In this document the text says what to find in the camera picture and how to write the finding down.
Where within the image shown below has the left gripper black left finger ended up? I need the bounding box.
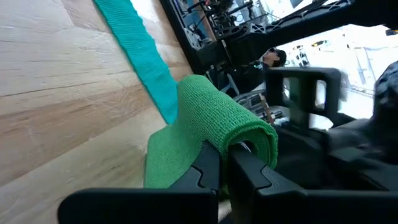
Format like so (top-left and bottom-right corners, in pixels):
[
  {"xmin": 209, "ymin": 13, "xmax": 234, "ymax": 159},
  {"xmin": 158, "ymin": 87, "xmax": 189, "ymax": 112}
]
[{"xmin": 57, "ymin": 141, "xmax": 222, "ymax": 224}]

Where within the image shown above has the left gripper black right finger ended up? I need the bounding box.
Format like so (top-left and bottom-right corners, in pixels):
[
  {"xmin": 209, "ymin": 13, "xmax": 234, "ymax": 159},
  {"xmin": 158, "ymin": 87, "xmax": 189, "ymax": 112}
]
[{"xmin": 228, "ymin": 143, "xmax": 398, "ymax": 224}]

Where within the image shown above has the teal green ribbed bandage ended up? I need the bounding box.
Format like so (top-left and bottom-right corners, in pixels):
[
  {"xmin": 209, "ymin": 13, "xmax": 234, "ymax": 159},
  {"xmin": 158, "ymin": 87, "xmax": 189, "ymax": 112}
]
[{"xmin": 93, "ymin": 0, "xmax": 178, "ymax": 125}]

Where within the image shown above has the person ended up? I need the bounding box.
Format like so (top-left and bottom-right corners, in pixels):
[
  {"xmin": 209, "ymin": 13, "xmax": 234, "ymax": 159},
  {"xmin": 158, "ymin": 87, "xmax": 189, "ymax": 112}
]
[{"xmin": 214, "ymin": 46, "xmax": 289, "ymax": 97}]

